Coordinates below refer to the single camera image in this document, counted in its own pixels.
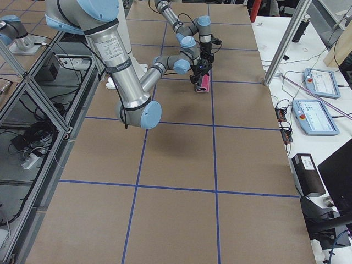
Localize pink grey microfibre towel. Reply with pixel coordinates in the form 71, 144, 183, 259
195, 73, 211, 93

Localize far teach pendant tablet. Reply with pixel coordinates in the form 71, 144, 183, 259
304, 68, 340, 99

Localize white power strip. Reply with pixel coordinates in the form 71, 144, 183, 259
21, 153, 39, 169

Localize black monitor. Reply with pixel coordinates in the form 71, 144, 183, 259
318, 140, 351, 214

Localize teach pendant tablet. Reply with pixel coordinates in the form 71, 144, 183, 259
304, 68, 340, 99
292, 100, 340, 136

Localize aluminium frame post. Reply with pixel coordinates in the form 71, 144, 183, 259
263, 0, 312, 86

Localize near teach pendant tablet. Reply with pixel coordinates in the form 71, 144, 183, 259
292, 100, 340, 136

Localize black cylinder bottle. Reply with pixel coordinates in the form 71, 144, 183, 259
292, 14, 311, 43

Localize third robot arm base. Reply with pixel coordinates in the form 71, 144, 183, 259
1, 15, 40, 56

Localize black power adapter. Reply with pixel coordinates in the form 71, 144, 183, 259
10, 135, 30, 151

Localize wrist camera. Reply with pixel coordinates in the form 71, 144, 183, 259
212, 38, 222, 45

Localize black box with label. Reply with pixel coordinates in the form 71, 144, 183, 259
291, 153, 326, 197

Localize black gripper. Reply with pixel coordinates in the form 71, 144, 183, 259
200, 41, 214, 63
190, 60, 212, 86

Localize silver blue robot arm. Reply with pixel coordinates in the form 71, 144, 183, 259
154, 0, 214, 63
45, 1, 214, 129

